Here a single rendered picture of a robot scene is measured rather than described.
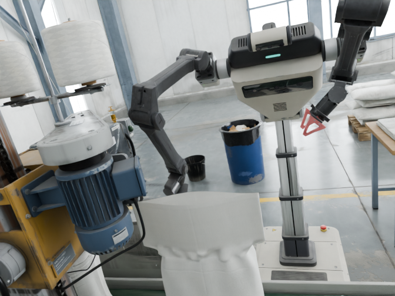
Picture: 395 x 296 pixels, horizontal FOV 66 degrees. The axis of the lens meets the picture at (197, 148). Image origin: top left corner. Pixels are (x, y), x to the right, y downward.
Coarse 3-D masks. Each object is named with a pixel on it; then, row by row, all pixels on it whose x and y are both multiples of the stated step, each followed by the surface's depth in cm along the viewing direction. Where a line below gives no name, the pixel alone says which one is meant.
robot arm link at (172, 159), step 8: (128, 112) 101; (152, 120) 98; (160, 120) 100; (144, 128) 103; (152, 128) 102; (160, 128) 101; (152, 136) 106; (160, 136) 109; (160, 144) 111; (168, 144) 116; (160, 152) 117; (168, 152) 117; (176, 152) 124; (168, 160) 122; (176, 160) 125; (184, 160) 131; (168, 168) 131; (176, 168) 127
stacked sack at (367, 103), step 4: (356, 100) 414; (360, 100) 400; (364, 100) 392; (368, 100) 388; (372, 100) 385; (376, 100) 383; (380, 100) 381; (384, 100) 379; (388, 100) 378; (392, 100) 376; (360, 104) 397; (364, 104) 386; (368, 104) 383; (372, 104) 382; (376, 104) 380; (380, 104) 399; (384, 104) 378; (388, 104) 378; (392, 104) 379
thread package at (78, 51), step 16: (48, 32) 77; (64, 32) 76; (80, 32) 77; (96, 32) 80; (48, 48) 79; (64, 48) 77; (80, 48) 78; (96, 48) 80; (64, 64) 78; (80, 64) 78; (96, 64) 80; (112, 64) 86; (64, 80) 80; (80, 80) 80
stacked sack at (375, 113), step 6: (360, 108) 401; (366, 108) 394; (372, 108) 389; (378, 108) 382; (384, 108) 377; (390, 108) 375; (354, 114) 397; (360, 114) 384; (366, 114) 379; (372, 114) 375; (378, 114) 372; (384, 114) 370; (390, 114) 368
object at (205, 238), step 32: (192, 192) 116; (224, 192) 110; (160, 224) 116; (192, 224) 109; (224, 224) 109; (256, 224) 109; (192, 256) 114; (224, 256) 111; (192, 288) 119; (224, 288) 115; (256, 288) 115
